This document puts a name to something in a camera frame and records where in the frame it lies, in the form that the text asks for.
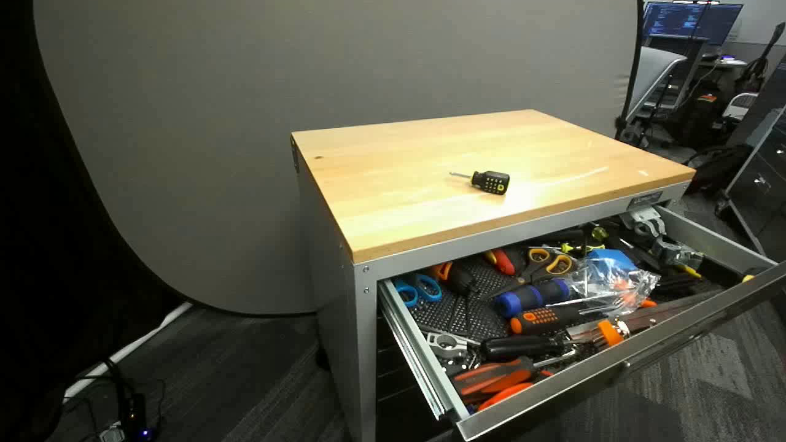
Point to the stubby black yellow screwdriver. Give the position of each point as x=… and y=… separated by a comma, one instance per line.
x=491, y=180

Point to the grey tool drawer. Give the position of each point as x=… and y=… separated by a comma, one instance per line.
x=589, y=384

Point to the grey cabinet with wood top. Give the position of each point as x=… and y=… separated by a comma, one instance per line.
x=457, y=163

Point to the silver wrench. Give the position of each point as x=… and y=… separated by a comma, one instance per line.
x=449, y=346

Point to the grey backdrop panel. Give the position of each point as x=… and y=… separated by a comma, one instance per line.
x=246, y=122

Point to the blue box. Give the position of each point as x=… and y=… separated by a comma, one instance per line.
x=609, y=259

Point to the clear plastic bag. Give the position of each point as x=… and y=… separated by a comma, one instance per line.
x=613, y=286

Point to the silver spring clamp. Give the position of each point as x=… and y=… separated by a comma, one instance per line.
x=677, y=256

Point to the black power strip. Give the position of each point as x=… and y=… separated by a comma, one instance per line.
x=130, y=415

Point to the blue screen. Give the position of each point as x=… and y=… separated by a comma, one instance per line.
x=691, y=17

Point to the grey side cabinet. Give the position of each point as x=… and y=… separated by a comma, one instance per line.
x=763, y=180

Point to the black curtain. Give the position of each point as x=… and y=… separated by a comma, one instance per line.
x=15, y=246

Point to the silver metal bracket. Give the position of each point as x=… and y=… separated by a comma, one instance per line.
x=646, y=221

